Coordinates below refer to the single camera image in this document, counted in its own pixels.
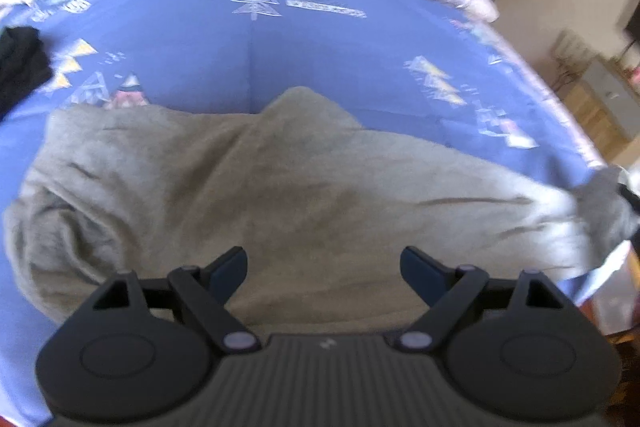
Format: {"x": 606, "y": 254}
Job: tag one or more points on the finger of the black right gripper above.
{"x": 632, "y": 198}

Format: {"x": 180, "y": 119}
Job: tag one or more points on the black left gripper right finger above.
{"x": 449, "y": 294}

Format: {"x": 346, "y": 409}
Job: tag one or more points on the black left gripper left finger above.
{"x": 202, "y": 295}

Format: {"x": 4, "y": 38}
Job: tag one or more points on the grey sweatpants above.
{"x": 322, "y": 206}

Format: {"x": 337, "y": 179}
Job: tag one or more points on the grey tv cabinet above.
{"x": 614, "y": 93}

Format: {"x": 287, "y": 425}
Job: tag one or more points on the white slatted basket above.
{"x": 572, "y": 55}

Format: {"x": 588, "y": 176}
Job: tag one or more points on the black television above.
{"x": 632, "y": 27}

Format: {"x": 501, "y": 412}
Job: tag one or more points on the blue patterned bed sheet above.
{"x": 417, "y": 67}

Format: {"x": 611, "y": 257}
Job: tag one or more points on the folded black garment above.
{"x": 25, "y": 66}

